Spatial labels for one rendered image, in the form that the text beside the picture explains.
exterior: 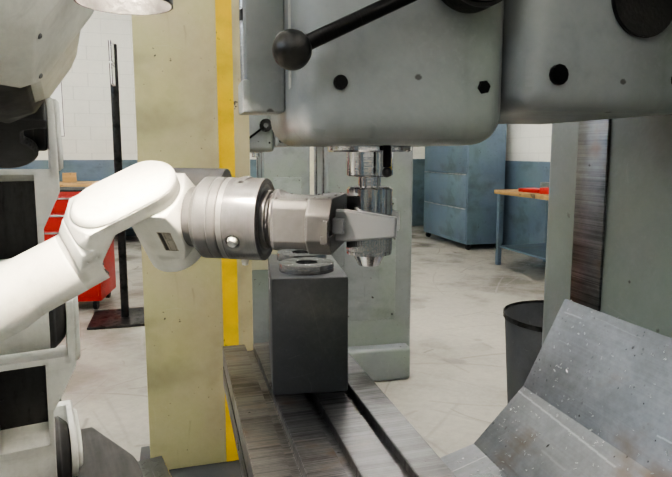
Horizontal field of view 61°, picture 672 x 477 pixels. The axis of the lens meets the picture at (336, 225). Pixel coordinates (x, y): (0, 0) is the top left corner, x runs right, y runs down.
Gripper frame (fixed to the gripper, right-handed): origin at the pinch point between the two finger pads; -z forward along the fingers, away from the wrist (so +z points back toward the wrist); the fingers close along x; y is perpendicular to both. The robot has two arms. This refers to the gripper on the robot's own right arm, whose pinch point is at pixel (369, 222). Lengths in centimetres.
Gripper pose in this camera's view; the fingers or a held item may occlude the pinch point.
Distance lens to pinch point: 59.5
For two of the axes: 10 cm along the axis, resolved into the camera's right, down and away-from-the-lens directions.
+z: -9.9, -0.4, 1.6
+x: 1.7, -1.2, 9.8
